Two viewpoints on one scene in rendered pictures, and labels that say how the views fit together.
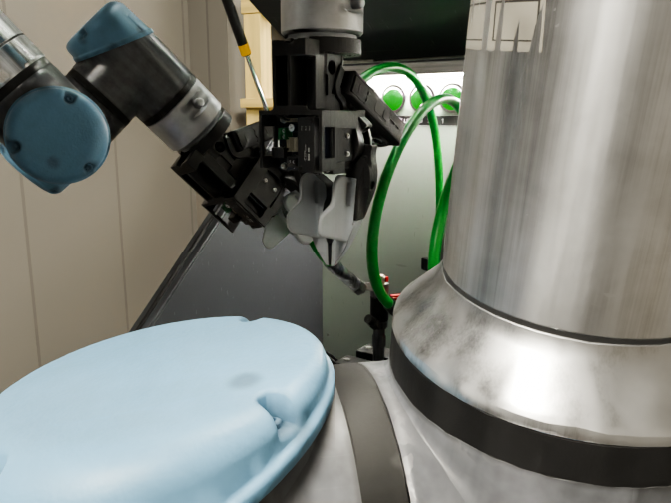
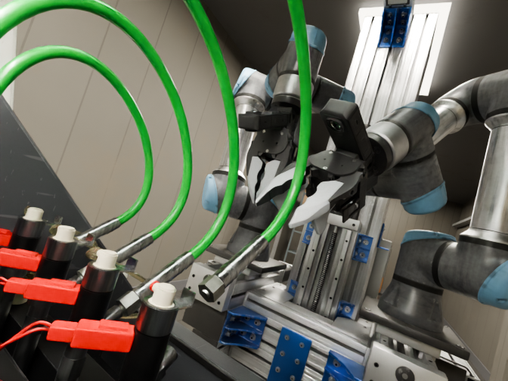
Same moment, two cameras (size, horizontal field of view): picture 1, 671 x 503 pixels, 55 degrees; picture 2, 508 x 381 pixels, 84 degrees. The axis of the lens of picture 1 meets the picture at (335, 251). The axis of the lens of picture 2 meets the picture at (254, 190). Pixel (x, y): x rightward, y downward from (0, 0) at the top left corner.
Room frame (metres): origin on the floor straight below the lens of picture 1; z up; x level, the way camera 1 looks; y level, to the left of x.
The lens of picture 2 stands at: (1.16, -0.04, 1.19)
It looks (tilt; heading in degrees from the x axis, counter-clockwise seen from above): 4 degrees up; 177
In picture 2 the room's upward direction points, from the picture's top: 17 degrees clockwise
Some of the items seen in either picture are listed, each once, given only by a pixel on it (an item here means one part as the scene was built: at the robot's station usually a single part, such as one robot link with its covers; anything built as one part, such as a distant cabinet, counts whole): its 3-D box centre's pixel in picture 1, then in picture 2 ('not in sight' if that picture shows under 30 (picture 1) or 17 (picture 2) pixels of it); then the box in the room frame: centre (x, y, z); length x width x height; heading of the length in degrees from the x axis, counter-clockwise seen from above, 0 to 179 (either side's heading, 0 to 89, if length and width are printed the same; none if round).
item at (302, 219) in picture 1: (308, 220); (273, 184); (0.62, 0.03, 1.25); 0.06 x 0.03 x 0.09; 145
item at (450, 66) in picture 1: (460, 67); not in sight; (1.15, -0.22, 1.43); 0.54 x 0.03 x 0.02; 55
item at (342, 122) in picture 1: (318, 108); (282, 134); (0.60, 0.02, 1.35); 0.09 x 0.08 x 0.12; 145
